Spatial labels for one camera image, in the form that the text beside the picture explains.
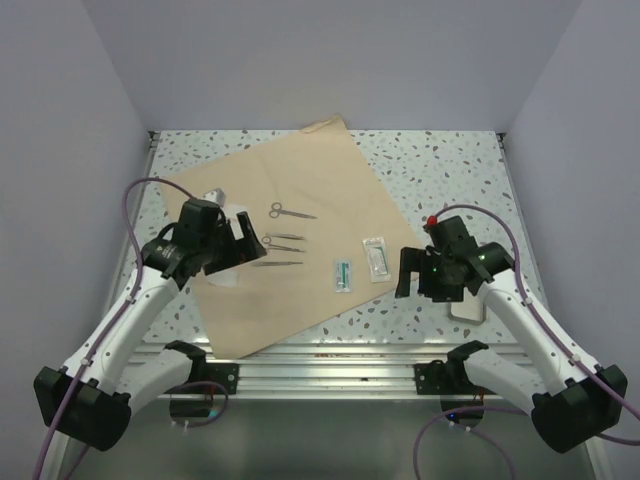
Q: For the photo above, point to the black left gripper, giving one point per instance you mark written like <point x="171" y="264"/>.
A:
<point x="240" y="251"/>

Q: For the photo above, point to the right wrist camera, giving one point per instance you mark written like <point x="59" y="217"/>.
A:
<point x="447" y="231"/>

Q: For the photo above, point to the white gauze pad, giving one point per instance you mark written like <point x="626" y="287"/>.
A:
<point x="231" y="212"/>
<point x="226" y="279"/>

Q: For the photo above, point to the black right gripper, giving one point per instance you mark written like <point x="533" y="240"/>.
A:
<point x="417" y="259"/>

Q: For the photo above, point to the green scalpel blade packet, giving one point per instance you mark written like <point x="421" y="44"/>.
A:
<point x="342" y="276"/>

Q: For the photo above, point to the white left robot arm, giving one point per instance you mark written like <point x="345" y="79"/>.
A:
<point x="88" y="398"/>

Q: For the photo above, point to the beige cloth drape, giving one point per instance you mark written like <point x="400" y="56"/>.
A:
<point x="359" y="184"/>

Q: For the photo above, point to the clear suture packet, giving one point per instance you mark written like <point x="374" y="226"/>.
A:
<point x="377" y="259"/>

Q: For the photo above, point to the steel hemostat forceps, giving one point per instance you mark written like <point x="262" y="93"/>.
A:
<point x="271" y="245"/>

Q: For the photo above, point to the steel scalpel handle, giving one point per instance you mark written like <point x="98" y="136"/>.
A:
<point x="268" y="264"/>

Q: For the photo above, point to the curved steel tweezers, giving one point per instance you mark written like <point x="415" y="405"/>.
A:
<point x="271" y="235"/>

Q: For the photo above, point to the aluminium rail frame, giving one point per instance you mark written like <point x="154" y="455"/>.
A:
<point x="466" y="177"/>

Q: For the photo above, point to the metal instrument tray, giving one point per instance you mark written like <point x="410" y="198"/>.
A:
<point x="471" y="311"/>

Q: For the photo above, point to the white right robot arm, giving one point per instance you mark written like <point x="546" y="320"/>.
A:
<point x="569" y="396"/>

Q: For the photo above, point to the small steel scissors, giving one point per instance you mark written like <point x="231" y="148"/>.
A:
<point x="277" y="210"/>

